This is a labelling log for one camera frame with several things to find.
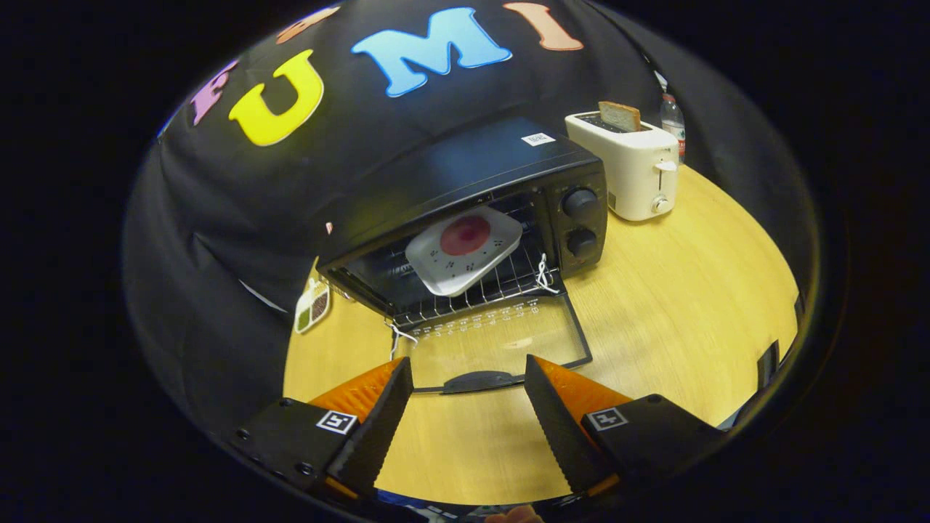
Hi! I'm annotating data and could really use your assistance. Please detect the white square plate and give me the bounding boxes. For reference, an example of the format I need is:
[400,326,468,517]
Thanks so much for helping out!
[405,206,524,298]

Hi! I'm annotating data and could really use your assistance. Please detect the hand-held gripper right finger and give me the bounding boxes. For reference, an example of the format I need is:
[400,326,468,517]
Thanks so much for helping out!
[525,354,727,498]

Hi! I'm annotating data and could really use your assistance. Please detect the brown bread slice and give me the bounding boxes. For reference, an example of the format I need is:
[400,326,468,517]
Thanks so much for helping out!
[598,101,642,133]

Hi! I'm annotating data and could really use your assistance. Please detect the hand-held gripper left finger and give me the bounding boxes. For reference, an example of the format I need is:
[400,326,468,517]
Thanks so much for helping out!
[231,356,415,502]

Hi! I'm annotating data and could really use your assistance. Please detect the white pop-up toaster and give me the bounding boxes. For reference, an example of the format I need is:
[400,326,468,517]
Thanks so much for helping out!
[565,110,680,222]

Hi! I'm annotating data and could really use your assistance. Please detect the pink ham slice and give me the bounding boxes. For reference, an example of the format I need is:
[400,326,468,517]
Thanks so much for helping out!
[440,215,491,256]

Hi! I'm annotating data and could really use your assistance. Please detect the white divided bean dish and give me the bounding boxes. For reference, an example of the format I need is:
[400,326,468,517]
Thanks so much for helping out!
[294,278,331,335]

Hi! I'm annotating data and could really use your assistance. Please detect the clear plastic water bottle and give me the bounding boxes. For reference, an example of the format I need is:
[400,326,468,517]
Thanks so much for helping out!
[659,92,687,164]

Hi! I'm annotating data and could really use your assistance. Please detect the wire oven rack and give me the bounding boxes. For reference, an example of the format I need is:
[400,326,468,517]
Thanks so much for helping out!
[389,218,562,329]

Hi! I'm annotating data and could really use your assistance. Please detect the black toaster oven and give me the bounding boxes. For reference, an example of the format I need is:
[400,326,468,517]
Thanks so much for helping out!
[314,116,610,395]

